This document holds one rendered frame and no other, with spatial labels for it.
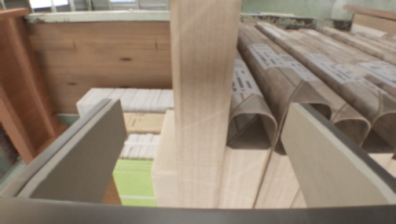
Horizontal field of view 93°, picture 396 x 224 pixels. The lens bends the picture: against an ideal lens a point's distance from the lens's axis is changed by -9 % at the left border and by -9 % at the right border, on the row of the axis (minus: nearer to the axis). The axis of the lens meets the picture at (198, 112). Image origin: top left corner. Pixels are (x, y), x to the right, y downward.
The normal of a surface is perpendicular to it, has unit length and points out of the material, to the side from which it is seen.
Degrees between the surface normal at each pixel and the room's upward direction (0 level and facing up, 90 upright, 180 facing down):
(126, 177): 90
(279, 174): 90
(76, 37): 90
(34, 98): 90
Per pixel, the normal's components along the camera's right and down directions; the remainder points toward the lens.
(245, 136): 0.02, -0.84
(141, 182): -0.01, 0.54
